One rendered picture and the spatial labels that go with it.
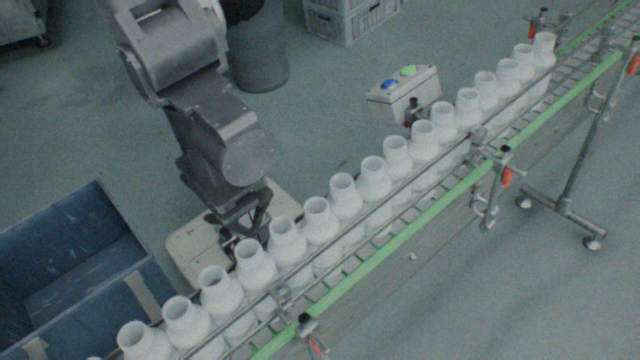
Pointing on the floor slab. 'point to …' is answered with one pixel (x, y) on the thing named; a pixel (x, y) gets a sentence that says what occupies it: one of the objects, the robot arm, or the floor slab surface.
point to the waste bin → (256, 44)
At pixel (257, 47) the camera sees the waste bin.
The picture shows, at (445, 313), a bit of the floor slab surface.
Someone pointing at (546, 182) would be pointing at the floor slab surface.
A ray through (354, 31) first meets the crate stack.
